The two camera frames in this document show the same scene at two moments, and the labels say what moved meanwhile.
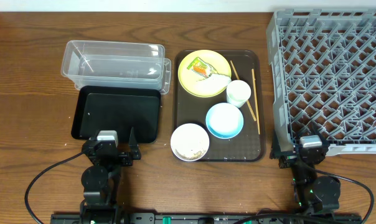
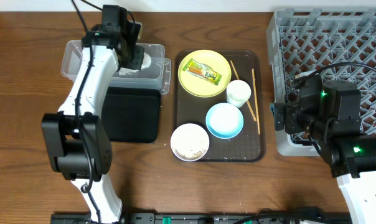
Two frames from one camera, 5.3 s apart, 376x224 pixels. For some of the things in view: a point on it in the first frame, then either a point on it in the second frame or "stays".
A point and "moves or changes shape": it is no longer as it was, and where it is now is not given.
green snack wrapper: x=202 y=68 moves or changes shape
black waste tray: x=117 y=109 stays
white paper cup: x=238 y=93 stays
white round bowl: x=190 y=142 stays
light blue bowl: x=224 y=121 stays
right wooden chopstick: x=258 y=123 stays
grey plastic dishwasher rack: x=329 y=66 stays
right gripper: x=291 y=158 → x=279 y=116
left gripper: x=121 y=156 → x=136 y=58
